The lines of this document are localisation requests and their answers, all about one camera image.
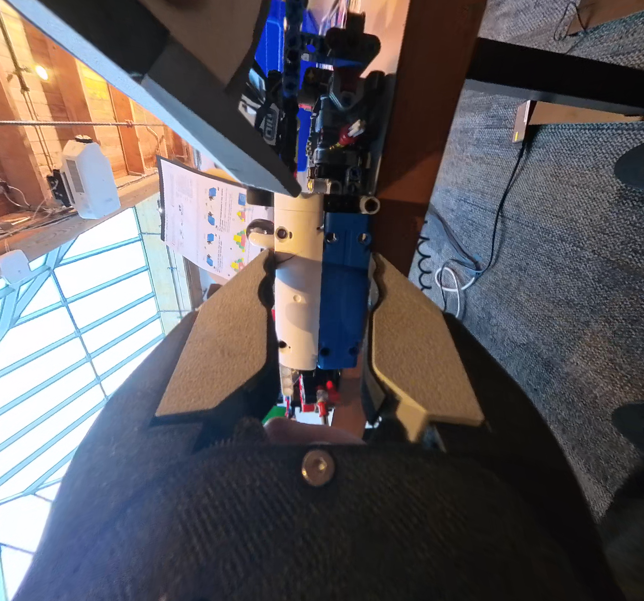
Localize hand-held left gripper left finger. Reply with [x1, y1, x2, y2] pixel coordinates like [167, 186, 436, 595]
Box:
[154, 249, 281, 421]

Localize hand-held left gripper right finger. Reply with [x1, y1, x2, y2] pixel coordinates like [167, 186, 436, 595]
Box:
[362, 254, 485, 443]

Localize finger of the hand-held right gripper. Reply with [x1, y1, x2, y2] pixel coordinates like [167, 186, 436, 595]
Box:
[0, 0, 304, 198]

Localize toy brick car model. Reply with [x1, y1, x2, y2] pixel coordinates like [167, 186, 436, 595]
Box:
[236, 0, 399, 426]

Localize black desk leg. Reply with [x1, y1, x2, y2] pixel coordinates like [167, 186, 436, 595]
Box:
[468, 38, 644, 116]

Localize white illustrated leaflet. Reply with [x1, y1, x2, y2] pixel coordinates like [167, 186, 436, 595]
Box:
[157, 156, 275, 280]

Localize blue plastic bin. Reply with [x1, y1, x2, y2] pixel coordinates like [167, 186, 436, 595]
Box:
[254, 0, 287, 79]

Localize thin metal rod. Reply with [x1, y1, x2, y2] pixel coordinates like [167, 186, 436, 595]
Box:
[0, 119, 167, 128]

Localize large grid window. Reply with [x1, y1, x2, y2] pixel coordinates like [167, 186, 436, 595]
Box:
[0, 206, 202, 601]

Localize brown cardboard box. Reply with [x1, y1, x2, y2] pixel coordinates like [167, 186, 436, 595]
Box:
[513, 100, 644, 145]

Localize cardboard piece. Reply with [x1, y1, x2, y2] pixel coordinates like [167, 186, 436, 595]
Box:
[566, 0, 644, 36]

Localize white cable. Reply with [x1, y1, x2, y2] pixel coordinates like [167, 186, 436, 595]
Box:
[435, 265, 476, 317]

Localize black coiled cable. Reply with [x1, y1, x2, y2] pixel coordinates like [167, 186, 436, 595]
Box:
[415, 219, 433, 292]

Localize white wall device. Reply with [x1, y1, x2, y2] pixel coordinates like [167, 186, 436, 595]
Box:
[60, 136, 121, 221]

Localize thin black cable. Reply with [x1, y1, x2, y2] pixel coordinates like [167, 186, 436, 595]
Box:
[473, 141, 529, 275]

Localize small white wall sensor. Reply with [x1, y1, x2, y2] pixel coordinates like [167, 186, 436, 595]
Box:
[0, 249, 30, 285]

